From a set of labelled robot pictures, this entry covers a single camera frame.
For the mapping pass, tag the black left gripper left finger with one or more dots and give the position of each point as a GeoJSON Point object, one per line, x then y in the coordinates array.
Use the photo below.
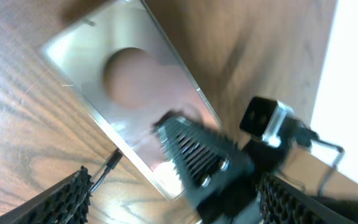
{"type": "Point", "coordinates": [66, 202]}

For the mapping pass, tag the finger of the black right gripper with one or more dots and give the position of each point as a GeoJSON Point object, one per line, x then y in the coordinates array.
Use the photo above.
{"type": "Point", "coordinates": [206, 160]}

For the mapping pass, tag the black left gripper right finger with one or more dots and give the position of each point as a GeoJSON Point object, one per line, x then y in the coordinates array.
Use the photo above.
{"type": "Point", "coordinates": [280, 202]}

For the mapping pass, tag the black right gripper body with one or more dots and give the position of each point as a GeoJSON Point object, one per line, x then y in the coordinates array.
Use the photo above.
{"type": "Point", "coordinates": [237, 202]}

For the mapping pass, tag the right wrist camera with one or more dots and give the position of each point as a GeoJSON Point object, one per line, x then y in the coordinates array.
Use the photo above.
{"type": "Point", "coordinates": [263, 119]}

